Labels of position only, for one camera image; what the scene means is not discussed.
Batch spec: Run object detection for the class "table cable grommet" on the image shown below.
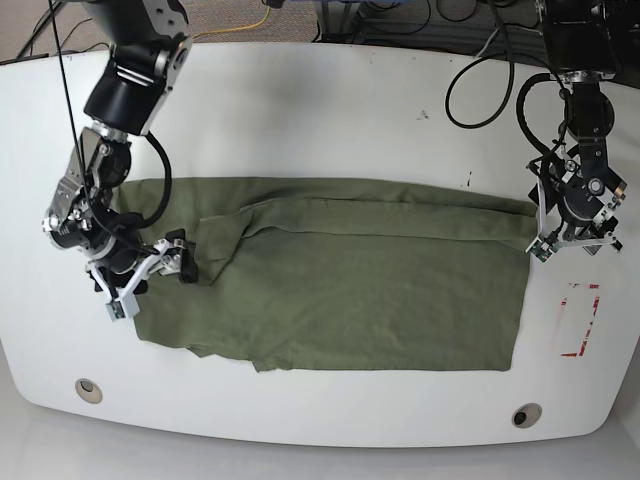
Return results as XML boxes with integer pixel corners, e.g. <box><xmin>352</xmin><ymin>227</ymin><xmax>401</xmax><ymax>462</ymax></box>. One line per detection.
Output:
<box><xmin>511</xmin><ymin>403</ymin><xmax>542</xmax><ymax>429</ymax></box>
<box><xmin>75</xmin><ymin>378</ymin><xmax>103</xmax><ymax>405</ymax></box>

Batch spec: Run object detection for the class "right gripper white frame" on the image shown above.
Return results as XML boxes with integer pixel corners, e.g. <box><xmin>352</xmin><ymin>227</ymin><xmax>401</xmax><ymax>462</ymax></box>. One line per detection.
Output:
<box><xmin>86</xmin><ymin>229</ymin><xmax>199</xmax><ymax>319</ymax></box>

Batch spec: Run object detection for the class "right table cable grommet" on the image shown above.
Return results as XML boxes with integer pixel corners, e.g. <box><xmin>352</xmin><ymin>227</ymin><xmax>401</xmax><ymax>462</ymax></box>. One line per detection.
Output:
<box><xmin>511</xmin><ymin>403</ymin><xmax>542</xmax><ymax>429</ymax></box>

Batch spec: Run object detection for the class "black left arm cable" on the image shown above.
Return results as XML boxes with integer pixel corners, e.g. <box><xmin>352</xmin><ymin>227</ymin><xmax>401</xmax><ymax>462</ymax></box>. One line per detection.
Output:
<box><xmin>445</xmin><ymin>0</ymin><xmax>576</xmax><ymax>161</ymax></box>

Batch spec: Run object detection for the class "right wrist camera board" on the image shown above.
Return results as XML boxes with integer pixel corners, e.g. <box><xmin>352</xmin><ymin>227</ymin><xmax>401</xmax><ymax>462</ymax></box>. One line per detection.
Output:
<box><xmin>106</xmin><ymin>300</ymin><xmax>127</xmax><ymax>321</ymax></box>

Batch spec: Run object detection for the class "olive green t-shirt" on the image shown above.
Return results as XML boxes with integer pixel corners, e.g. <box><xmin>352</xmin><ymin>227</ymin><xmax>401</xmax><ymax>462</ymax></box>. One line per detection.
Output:
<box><xmin>134</xmin><ymin>178</ymin><xmax>537</xmax><ymax>371</ymax></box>

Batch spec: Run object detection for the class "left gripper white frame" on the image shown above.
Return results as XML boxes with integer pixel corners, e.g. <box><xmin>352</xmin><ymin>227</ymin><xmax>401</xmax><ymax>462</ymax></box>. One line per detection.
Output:
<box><xmin>526</xmin><ymin>162</ymin><xmax>624</xmax><ymax>262</ymax></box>

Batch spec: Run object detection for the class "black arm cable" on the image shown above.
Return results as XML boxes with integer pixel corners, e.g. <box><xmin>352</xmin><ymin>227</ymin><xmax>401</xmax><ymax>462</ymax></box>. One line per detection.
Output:
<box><xmin>47</xmin><ymin>0</ymin><xmax>174</xmax><ymax>251</ymax></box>
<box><xmin>445</xmin><ymin>0</ymin><xmax>576</xmax><ymax>161</ymax></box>

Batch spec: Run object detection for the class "yellow cable on floor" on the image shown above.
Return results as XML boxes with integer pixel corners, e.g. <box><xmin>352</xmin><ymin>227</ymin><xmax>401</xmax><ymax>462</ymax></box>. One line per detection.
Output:
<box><xmin>192</xmin><ymin>4</ymin><xmax>275</xmax><ymax>41</ymax></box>

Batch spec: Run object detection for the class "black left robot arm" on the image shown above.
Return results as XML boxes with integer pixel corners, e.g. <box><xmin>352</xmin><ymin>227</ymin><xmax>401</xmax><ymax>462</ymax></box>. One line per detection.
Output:
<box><xmin>516</xmin><ymin>1</ymin><xmax>627</xmax><ymax>262</ymax></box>

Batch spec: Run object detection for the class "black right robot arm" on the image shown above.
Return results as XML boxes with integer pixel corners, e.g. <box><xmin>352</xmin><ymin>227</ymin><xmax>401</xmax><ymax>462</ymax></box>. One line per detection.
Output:
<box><xmin>42</xmin><ymin>1</ymin><xmax>198</xmax><ymax>320</ymax></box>

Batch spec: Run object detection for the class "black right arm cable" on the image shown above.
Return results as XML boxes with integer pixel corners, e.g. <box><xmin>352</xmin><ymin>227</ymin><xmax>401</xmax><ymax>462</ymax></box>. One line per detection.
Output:
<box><xmin>47</xmin><ymin>0</ymin><xmax>174</xmax><ymax>251</ymax></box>

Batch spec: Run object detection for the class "left table cable grommet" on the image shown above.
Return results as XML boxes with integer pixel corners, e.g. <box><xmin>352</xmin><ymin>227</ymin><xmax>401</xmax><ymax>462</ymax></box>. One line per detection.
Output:
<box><xmin>75</xmin><ymin>378</ymin><xmax>103</xmax><ymax>405</ymax></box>

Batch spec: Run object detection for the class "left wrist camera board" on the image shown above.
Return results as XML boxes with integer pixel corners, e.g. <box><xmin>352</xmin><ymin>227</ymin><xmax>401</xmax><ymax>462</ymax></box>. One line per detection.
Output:
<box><xmin>525</xmin><ymin>238</ymin><xmax>554</xmax><ymax>263</ymax></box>

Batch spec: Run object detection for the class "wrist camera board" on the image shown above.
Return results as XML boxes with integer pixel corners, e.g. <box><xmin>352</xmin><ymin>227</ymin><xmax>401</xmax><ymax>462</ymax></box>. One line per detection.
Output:
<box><xmin>106</xmin><ymin>300</ymin><xmax>127</xmax><ymax>321</ymax></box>
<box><xmin>525</xmin><ymin>238</ymin><xmax>554</xmax><ymax>263</ymax></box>

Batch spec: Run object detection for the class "red tape rectangle marking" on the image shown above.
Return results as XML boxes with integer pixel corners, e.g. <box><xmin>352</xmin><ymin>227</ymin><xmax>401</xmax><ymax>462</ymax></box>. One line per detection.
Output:
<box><xmin>555</xmin><ymin>283</ymin><xmax>600</xmax><ymax>358</ymax></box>

